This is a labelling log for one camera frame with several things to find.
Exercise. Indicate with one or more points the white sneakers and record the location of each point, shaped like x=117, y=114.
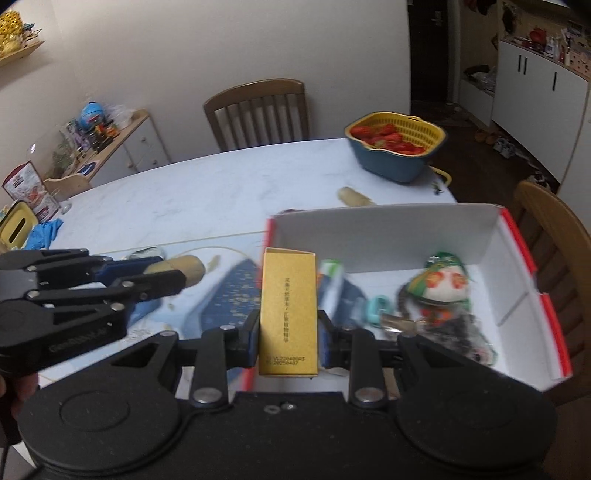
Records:
x=510, y=148

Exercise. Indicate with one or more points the cluster of toys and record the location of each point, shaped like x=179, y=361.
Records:
x=92, y=134

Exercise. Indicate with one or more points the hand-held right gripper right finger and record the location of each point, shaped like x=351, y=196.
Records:
x=324, y=344

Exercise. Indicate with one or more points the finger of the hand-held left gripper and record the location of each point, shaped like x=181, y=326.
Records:
x=124, y=268
x=147, y=284

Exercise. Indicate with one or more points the red white printed carton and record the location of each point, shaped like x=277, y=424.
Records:
x=30, y=189

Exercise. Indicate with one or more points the yellow colander in blue bowl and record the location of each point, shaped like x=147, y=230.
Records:
x=392, y=159

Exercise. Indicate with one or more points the crumpled silver green wrapper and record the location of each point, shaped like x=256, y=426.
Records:
x=145, y=254

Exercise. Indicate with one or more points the small drinking glass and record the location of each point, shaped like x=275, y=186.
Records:
x=64, y=205

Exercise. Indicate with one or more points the wooden wall shelf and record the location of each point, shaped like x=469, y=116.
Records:
x=23, y=53

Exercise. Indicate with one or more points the brown slippers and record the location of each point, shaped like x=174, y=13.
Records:
x=487, y=136

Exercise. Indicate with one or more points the yellow carton box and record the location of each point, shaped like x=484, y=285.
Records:
x=290, y=314

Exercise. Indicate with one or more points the wooden slat-back chair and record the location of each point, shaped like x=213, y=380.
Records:
x=258, y=115
x=554, y=230

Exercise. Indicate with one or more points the beige cylinder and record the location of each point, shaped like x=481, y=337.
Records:
x=187, y=270
x=355, y=197

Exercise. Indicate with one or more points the strawberries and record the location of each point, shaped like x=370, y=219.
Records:
x=385, y=136

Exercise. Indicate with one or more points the small wooden chair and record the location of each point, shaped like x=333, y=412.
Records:
x=67, y=184

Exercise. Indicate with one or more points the white green zongzi plush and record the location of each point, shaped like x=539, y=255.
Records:
x=438, y=281

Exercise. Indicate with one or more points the white sideboard with wooden top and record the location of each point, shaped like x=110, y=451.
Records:
x=124, y=147

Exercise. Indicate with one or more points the yellow tissue box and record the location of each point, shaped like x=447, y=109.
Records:
x=16, y=228

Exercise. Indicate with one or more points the red and white cardboard box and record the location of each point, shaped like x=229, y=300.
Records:
x=392, y=240

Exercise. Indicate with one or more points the gold ornaments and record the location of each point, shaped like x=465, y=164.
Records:
x=11, y=30

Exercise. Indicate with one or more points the small teal case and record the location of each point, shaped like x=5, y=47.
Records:
x=377, y=311

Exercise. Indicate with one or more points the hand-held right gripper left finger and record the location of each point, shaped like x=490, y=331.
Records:
x=251, y=339

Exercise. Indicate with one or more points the black mesh packet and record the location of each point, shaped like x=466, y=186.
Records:
x=471, y=339

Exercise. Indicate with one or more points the blue white snack packet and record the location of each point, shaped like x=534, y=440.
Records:
x=337, y=288

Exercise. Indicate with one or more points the blue cloth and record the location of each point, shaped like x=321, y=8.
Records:
x=41, y=233

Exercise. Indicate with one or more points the blue globe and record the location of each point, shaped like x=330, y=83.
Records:
x=92, y=115

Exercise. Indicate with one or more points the person's left hand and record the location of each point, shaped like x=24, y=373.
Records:
x=25, y=390

